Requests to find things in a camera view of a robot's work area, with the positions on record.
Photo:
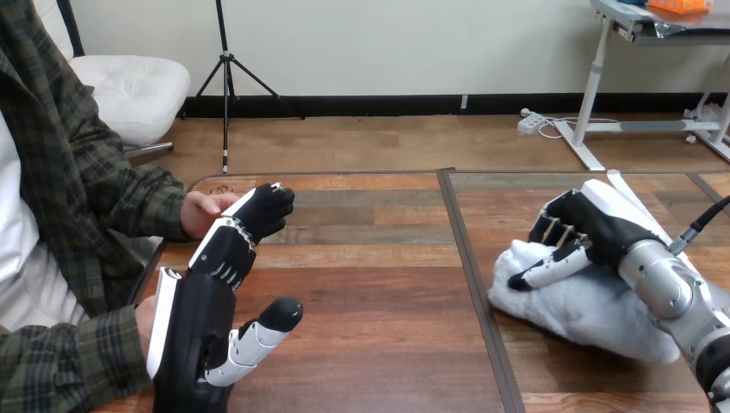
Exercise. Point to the white power strip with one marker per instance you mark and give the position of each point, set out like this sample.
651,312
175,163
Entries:
530,122

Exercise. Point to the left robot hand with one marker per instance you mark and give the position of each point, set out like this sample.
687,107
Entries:
191,330

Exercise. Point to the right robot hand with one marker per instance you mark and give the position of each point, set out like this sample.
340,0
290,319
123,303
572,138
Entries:
604,225

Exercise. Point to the person's hand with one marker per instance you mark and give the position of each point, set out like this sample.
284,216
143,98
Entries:
144,328
202,214

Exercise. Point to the person's forearm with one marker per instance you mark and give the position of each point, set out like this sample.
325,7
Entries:
151,211
68,365

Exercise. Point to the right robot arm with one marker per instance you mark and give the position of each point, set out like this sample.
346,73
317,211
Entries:
664,285

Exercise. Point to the person's body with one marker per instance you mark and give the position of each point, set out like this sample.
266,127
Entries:
45,148

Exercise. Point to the white cushioned chair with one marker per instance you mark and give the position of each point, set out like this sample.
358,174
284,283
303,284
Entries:
134,91

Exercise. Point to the black tripod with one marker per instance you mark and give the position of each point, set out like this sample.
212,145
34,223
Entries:
226,74

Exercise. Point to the white desk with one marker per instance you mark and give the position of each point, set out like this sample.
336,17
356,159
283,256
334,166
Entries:
593,91

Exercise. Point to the orange thing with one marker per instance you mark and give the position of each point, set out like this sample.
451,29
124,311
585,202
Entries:
681,5

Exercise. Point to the white towel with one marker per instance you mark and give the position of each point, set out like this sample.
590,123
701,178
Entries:
587,310

